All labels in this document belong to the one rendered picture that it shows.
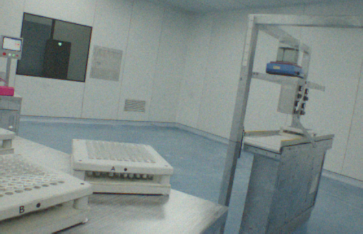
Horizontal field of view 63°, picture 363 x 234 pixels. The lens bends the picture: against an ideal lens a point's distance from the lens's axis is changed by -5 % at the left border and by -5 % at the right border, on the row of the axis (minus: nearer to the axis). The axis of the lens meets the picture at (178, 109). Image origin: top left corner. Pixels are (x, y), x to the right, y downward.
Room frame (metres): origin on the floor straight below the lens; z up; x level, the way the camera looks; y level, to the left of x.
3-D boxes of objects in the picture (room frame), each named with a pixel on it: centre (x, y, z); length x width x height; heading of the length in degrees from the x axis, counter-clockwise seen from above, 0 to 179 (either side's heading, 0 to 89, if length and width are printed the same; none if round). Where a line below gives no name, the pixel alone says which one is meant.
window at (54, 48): (6.00, 2.54, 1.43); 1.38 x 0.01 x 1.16; 129
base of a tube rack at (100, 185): (0.84, 0.15, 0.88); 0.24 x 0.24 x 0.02; 20
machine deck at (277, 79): (2.25, -0.75, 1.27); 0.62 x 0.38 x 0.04; 140
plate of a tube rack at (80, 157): (0.84, 0.15, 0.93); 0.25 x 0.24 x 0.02; 20
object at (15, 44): (3.37, 1.96, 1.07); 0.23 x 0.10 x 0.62; 129
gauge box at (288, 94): (2.00, -0.72, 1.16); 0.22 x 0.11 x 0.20; 140
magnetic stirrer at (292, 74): (2.08, -0.67, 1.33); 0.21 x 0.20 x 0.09; 50
